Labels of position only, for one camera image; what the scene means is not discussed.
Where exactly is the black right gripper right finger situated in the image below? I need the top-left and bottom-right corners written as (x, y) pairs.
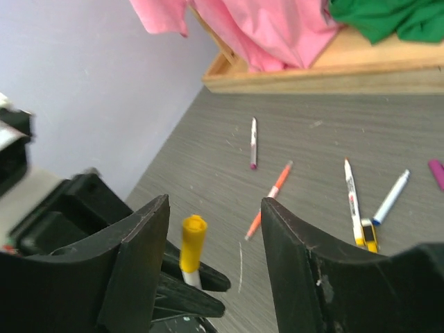
top-left (262, 198), bottom-right (443, 332)

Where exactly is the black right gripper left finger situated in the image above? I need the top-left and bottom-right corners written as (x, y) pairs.
top-left (1, 195), bottom-right (170, 332)

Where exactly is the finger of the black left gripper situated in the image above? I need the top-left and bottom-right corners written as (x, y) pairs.
top-left (151, 273), bottom-right (225, 322)
top-left (160, 241), bottom-right (232, 293)

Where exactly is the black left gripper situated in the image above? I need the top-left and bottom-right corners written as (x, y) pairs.
top-left (8, 168), bottom-right (133, 256)

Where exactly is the yellow pen cap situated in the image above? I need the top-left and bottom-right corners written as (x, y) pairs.
top-left (180, 215), bottom-right (207, 273)

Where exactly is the yellow black eraser cap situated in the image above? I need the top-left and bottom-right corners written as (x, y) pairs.
top-left (361, 219), bottom-right (378, 253)

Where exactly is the orange highlighter pen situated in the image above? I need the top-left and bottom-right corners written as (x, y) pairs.
top-left (244, 160), bottom-right (294, 242)

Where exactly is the white pen yellow end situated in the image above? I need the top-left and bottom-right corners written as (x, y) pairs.
top-left (182, 270), bottom-right (202, 290)

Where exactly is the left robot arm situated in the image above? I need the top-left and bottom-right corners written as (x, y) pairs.
top-left (1, 170), bottom-right (231, 332)

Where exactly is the white pen purple end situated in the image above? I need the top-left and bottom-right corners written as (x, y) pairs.
top-left (250, 117), bottom-right (257, 170)

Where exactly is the purple pen cap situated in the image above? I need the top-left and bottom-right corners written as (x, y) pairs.
top-left (428, 159), bottom-right (444, 191)

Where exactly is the white marker orange tip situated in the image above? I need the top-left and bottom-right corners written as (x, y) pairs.
top-left (344, 158), bottom-right (364, 246)

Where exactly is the white marker blue end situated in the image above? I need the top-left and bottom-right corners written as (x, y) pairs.
top-left (372, 169), bottom-right (411, 225)

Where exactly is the wooden rack base tray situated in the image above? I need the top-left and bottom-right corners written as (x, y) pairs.
top-left (203, 28), bottom-right (443, 94)

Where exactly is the pink shirt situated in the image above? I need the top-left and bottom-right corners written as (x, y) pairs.
top-left (131, 0), bottom-right (340, 71)

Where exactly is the green cloth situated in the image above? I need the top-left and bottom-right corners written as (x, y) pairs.
top-left (329, 0), bottom-right (443, 44)

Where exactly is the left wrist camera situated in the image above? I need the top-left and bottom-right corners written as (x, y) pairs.
top-left (1, 94), bottom-right (33, 196)

